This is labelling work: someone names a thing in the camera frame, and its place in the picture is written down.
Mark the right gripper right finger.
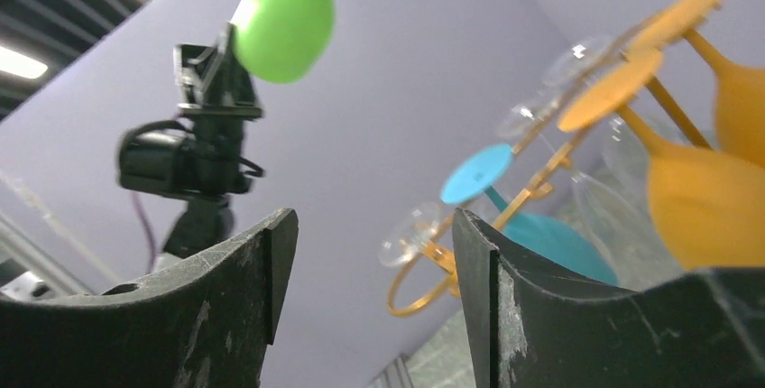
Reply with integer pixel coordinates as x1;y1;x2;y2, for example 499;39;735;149
452;208;764;388

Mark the blue plastic goblet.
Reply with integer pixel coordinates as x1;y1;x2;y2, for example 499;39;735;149
440;143;618;286

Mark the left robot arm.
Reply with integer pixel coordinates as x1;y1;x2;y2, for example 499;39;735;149
116;23;264;259

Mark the gold wire wine glass rack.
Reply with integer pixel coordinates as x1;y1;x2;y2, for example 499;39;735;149
385;11;715;319

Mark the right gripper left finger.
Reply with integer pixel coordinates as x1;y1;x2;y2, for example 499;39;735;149
1;208;299;387

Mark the clear wine glass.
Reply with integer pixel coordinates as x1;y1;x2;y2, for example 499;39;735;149
540;35;613;88
495;89;561;143

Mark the clear flute glass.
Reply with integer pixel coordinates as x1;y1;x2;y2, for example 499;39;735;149
378;201;454;267

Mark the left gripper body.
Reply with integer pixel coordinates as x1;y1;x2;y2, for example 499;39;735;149
173;23;263;121

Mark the orange plastic goblet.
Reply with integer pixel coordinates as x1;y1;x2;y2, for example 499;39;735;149
558;49;764;270
626;0;764;167

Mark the green plastic goblet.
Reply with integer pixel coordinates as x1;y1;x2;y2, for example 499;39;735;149
231;0;336;84

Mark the orange plastic goblet front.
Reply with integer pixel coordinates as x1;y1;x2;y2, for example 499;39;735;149
626;0;764;167

